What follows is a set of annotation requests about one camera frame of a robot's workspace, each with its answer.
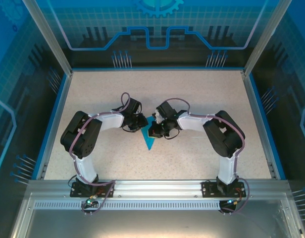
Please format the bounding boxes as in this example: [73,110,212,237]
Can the teal blue cloth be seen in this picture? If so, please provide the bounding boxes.
[139,116,158,151]

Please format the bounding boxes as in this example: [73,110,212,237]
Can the blue table border strip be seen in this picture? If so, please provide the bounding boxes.
[248,73,287,180]
[30,73,70,180]

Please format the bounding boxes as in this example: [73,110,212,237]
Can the grey metal tray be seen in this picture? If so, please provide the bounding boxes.
[10,192,305,238]

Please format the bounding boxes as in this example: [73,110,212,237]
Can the small green-lit controller board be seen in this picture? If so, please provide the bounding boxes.
[83,195,98,208]
[225,198,243,207]

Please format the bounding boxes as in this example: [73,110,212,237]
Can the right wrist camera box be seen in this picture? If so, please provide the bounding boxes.
[152,111,163,125]

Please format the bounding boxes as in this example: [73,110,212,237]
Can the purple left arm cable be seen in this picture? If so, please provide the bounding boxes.
[69,92,131,217]

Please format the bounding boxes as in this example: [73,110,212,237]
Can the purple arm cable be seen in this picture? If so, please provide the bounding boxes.
[69,92,131,217]
[164,98,252,217]

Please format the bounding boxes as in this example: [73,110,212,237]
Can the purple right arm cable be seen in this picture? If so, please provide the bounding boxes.
[164,98,252,217]

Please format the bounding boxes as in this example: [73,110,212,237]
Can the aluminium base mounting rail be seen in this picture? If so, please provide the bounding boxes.
[27,179,291,199]

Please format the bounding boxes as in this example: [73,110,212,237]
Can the slotted metal cable duct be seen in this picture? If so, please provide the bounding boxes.
[33,200,245,211]

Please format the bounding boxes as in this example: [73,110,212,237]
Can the aluminium side rail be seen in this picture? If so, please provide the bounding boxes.
[35,71,74,181]
[241,70,279,179]

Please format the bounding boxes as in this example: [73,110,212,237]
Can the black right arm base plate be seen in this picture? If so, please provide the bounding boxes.
[201,180,245,198]

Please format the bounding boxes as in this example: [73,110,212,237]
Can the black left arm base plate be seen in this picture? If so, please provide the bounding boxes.
[69,181,115,198]

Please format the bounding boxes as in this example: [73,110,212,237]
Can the aluminium upright post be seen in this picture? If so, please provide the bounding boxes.
[242,0,294,77]
[21,0,74,78]

